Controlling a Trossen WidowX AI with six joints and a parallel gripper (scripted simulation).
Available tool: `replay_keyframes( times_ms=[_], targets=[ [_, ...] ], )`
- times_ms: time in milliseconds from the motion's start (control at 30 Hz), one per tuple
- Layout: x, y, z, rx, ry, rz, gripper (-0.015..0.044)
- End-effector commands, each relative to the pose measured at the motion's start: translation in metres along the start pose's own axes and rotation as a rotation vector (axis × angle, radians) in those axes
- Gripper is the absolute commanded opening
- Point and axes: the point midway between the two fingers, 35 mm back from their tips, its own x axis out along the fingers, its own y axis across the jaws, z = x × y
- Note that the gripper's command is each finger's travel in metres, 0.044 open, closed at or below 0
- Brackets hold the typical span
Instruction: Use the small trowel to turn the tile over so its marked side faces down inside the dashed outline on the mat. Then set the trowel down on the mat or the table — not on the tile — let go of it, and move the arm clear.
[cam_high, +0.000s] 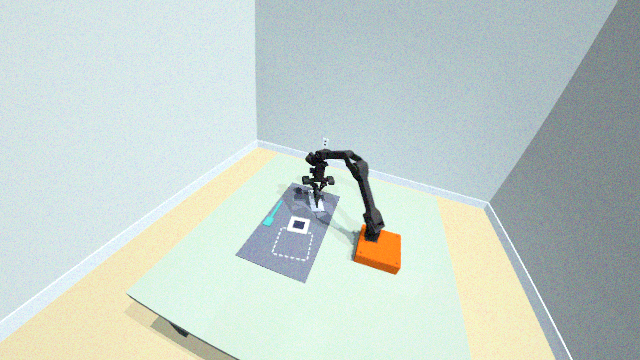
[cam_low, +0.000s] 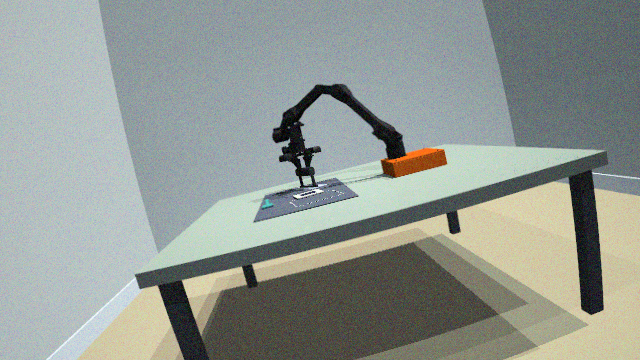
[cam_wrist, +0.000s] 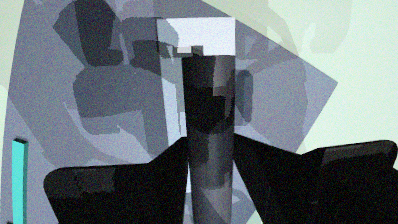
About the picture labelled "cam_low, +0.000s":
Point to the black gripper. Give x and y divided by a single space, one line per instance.
298 146

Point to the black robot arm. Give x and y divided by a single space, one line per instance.
382 130

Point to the white tile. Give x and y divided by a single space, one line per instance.
307 194

